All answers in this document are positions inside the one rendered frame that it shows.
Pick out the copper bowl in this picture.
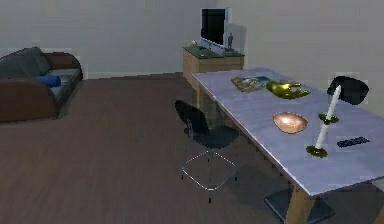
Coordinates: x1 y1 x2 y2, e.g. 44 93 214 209
272 111 309 135

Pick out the small dark statuette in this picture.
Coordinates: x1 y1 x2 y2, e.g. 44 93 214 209
225 32 236 53

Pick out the black television set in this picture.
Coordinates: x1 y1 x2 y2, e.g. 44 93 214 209
199 7 230 50

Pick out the dark blue remote control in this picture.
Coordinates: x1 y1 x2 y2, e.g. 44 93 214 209
336 136 371 149

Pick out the gold hand-shaped sculpture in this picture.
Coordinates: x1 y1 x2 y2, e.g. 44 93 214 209
265 80 312 100

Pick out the blue cushion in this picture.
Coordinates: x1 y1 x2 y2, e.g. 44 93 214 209
33 74 62 88

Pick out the magazine with green cover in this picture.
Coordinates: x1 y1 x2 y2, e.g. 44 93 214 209
230 75 272 93

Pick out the black chair with wire legs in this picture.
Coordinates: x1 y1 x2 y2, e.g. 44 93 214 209
326 75 370 106
174 99 240 205

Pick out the white candle in green holder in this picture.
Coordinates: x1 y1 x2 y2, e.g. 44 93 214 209
305 121 330 159
317 84 342 126

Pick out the brown sofa with grey cushions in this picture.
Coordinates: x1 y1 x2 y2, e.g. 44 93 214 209
0 46 84 124

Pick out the grey top dining table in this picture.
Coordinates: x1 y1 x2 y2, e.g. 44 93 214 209
191 67 384 224

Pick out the wooden cabinet with dark top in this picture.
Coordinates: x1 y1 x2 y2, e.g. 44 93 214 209
182 45 246 88

